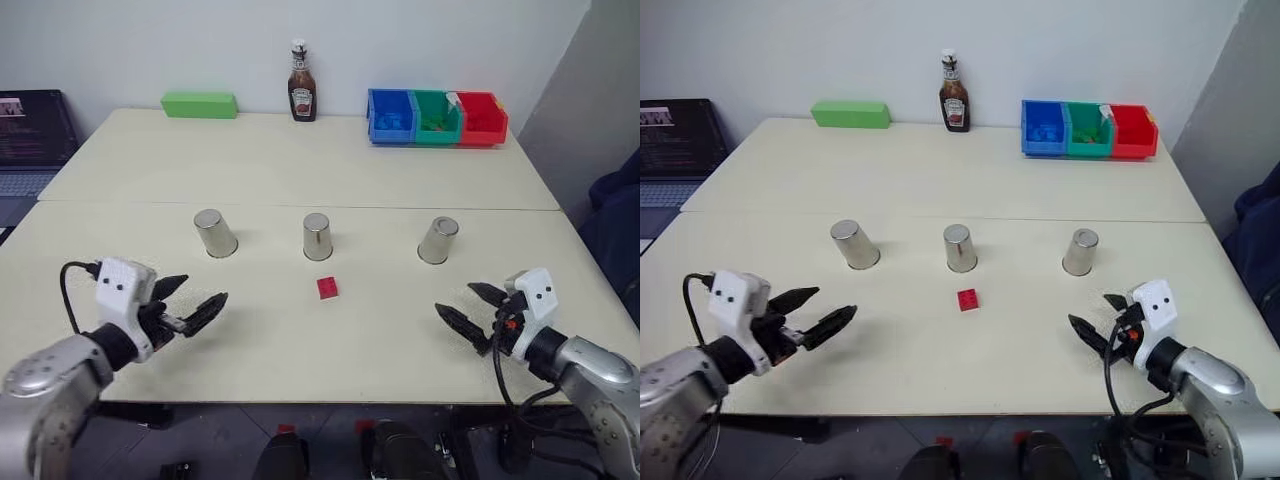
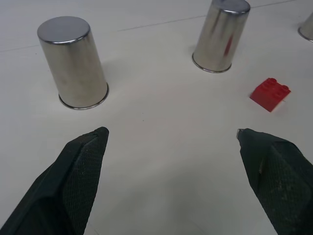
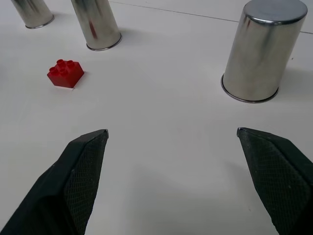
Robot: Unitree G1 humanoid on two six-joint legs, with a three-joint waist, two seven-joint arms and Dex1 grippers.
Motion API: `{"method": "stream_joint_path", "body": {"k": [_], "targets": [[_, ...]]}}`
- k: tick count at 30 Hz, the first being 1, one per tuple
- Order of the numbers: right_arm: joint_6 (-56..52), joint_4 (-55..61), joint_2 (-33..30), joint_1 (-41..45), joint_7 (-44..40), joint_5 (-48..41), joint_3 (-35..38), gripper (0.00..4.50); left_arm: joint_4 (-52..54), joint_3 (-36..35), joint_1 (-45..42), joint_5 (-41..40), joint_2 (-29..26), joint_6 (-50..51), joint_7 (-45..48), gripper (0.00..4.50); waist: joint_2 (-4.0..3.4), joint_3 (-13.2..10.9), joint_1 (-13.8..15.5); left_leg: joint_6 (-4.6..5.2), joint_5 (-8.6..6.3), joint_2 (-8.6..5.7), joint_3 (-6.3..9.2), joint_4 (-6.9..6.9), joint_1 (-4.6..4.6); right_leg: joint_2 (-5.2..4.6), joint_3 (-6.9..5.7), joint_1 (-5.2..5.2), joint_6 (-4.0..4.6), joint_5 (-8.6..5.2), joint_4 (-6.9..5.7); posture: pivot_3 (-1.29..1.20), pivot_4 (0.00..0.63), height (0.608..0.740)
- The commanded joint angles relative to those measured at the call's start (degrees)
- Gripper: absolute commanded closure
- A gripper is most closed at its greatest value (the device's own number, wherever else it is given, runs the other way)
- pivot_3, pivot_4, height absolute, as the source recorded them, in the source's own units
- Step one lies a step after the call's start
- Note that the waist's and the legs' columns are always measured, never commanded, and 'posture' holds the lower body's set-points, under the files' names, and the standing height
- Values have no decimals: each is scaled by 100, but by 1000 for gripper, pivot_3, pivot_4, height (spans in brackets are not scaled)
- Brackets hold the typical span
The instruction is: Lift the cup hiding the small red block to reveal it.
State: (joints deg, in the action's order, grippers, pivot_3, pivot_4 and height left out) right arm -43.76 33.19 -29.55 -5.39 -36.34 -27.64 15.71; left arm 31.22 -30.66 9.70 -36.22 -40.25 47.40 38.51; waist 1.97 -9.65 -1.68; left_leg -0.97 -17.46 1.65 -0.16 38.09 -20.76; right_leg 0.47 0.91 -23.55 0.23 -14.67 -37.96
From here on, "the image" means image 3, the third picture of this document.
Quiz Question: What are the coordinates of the stainless steel cup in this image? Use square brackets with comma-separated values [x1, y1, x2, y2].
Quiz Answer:
[70, 0, 123, 52]
[10, 0, 55, 29]
[221, 0, 308, 104]

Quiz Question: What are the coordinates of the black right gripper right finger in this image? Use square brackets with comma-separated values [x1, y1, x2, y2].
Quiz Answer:
[236, 127, 313, 235]

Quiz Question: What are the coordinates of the red plastic building brick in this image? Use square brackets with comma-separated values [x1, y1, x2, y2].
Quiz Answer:
[46, 59, 85, 89]

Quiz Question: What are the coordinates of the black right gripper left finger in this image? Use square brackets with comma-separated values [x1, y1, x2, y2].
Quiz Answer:
[0, 128, 110, 235]

